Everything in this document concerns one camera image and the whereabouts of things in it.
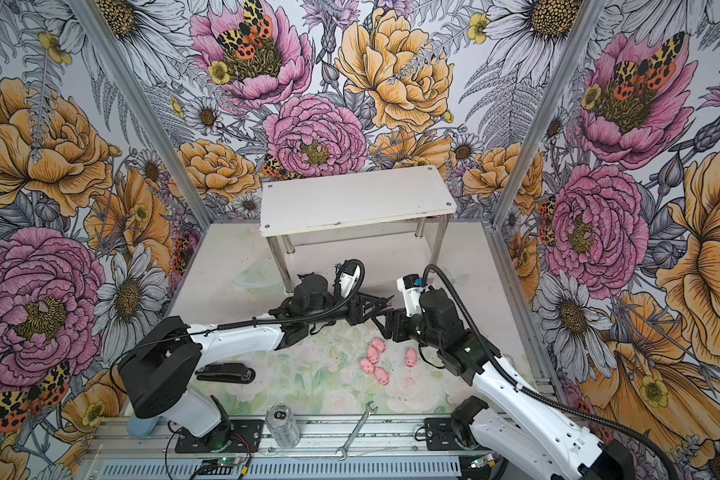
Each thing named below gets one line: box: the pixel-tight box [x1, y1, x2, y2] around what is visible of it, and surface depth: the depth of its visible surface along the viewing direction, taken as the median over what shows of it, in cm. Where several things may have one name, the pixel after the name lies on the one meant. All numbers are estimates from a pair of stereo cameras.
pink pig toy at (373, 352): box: [367, 337, 386, 365], surface depth 89 cm
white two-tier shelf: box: [259, 165, 457, 294], surface depth 79 cm
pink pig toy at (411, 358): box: [405, 349, 418, 368], surface depth 87 cm
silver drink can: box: [266, 402, 301, 449], surface depth 66 cm
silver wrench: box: [335, 401, 379, 461], surface depth 77 cm
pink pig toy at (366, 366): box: [360, 358, 374, 375], surface depth 85 cm
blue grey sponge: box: [126, 415, 160, 437], surface depth 75 cm
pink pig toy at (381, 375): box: [373, 366, 390, 386], surface depth 85 cm
